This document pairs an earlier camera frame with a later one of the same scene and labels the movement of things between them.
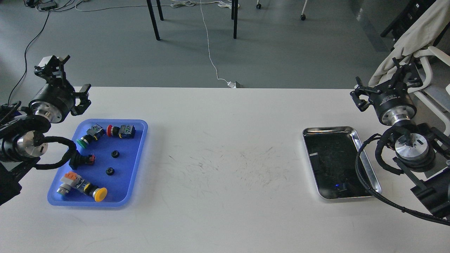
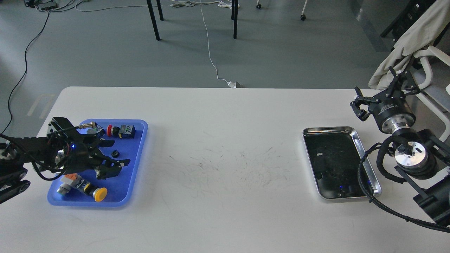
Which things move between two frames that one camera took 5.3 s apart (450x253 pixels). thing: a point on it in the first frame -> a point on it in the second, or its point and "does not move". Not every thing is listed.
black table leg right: x=234 y=11 does not move
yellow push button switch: x=72 y=180 does not move
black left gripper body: x=54 y=101 -> x=74 y=150
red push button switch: x=124 y=131 does not move
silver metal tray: x=332 y=151 does not move
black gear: x=115 y=154 does not move
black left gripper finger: x=54 y=69 -> x=102 y=143
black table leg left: x=151 y=13 does not move
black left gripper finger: x=83 y=95 -> x=111 y=168
